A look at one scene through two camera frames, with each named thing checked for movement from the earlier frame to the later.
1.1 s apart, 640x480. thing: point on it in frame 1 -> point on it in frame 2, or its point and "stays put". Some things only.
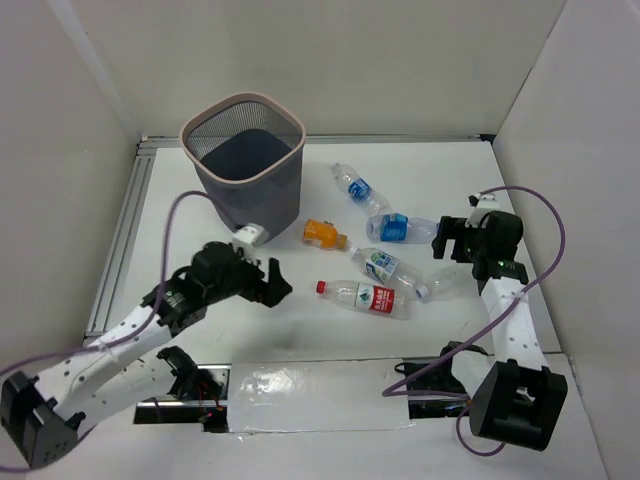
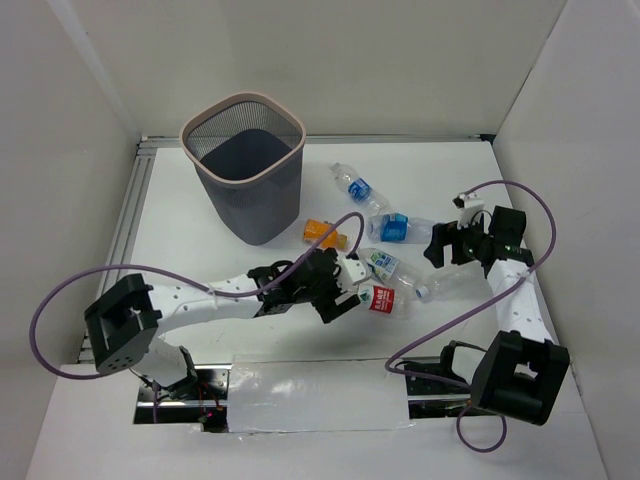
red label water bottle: (367, 297) stays put
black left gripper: (261, 282) -> (329, 296)
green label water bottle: (387, 268) stays put
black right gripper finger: (458, 230) stays put
